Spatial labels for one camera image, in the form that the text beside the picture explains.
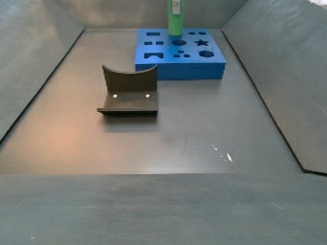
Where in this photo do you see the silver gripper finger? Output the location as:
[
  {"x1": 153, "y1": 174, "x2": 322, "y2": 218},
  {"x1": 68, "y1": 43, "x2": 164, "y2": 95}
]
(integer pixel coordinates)
[{"x1": 172, "y1": 0, "x2": 181, "y2": 14}]

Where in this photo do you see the green oval rod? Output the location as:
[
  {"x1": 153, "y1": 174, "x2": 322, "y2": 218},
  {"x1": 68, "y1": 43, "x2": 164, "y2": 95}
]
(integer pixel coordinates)
[{"x1": 166, "y1": 0, "x2": 184, "y2": 36}]

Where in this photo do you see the blue shape sorter block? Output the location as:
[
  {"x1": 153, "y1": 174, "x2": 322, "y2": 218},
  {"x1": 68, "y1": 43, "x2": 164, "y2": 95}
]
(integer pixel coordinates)
[{"x1": 133, "y1": 29, "x2": 225, "y2": 80}]

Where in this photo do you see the black curved holder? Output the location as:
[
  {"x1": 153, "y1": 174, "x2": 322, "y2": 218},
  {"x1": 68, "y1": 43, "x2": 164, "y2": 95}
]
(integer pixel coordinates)
[{"x1": 97, "y1": 66, "x2": 158, "y2": 115}]

